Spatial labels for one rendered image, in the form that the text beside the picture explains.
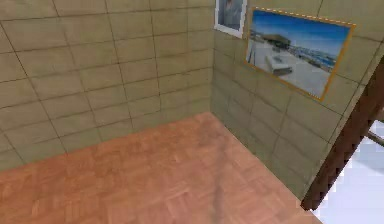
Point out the white framed grey picture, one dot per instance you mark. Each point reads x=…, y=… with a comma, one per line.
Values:
x=230, y=15

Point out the orange framed seaside picture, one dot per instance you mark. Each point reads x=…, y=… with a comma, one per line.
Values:
x=296, y=53

